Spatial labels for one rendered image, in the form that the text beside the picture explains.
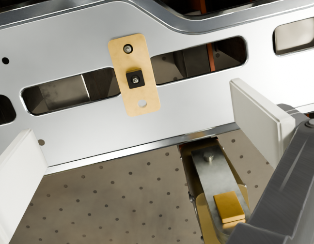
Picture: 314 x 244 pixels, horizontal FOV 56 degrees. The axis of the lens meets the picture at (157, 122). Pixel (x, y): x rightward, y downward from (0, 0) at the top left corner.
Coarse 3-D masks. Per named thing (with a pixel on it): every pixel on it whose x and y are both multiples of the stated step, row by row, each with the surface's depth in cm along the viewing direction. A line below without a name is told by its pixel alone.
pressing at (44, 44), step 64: (64, 0) 27; (128, 0) 28; (256, 0) 30; (0, 64) 29; (64, 64) 30; (256, 64) 31; (0, 128) 32; (64, 128) 32; (128, 128) 33; (192, 128) 34
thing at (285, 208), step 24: (312, 120) 12; (288, 144) 11; (312, 144) 11; (288, 168) 10; (312, 168) 9; (264, 192) 9; (288, 192) 9; (312, 192) 9; (264, 216) 8; (288, 216) 8; (312, 216) 9; (240, 240) 7; (264, 240) 7; (288, 240) 7; (312, 240) 10
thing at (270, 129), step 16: (240, 80) 18; (240, 96) 17; (256, 96) 15; (240, 112) 18; (256, 112) 15; (272, 112) 13; (240, 128) 18; (256, 128) 15; (272, 128) 13; (288, 128) 12; (256, 144) 16; (272, 144) 13; (272, 160) 14
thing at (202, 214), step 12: (180, 144) 50; (192, 144) 42; (204, 144) 41; (216, 144) 40; (180, 156) 42; (192, 168) 36; (192, 180) 35; (240, 180) 33; (192, 192) 34; (204, 204) 32; (204, 216) 33; (204, 228) 34; (204, 240) 34; (216, 240) 34
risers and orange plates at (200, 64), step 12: (192, 0) 49; (204, 0) 44; (180, 12) 45; (192, 12) 41; (204, 12) 44; (192, 48) 43; (204, 48) 43; (180, 60) 48; (192, 60) 43; (204, 60) 44; (180, 72) 53; (192, 72) 44; (204, 72) 44
